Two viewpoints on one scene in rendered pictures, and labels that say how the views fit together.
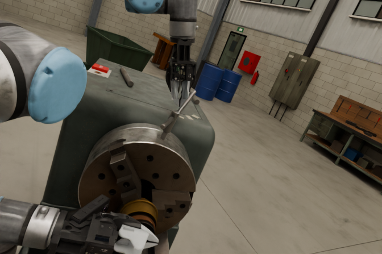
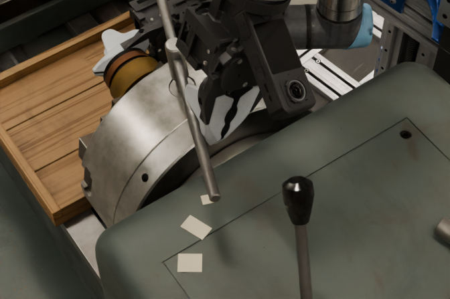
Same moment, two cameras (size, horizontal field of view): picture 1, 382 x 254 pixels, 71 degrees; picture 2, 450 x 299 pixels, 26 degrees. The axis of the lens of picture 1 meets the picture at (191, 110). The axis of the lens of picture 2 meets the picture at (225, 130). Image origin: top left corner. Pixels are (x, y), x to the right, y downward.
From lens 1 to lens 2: 1.58 m
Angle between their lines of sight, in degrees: 109
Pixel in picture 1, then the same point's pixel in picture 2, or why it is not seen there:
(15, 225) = not seen: outside the picture
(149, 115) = (269, 140)
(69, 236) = not seen: outside the picture
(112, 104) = (345, 97)
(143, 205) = (139, 67)
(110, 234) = (144, 14)
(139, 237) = (114, 42)
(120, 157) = not seen: hidden behind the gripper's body
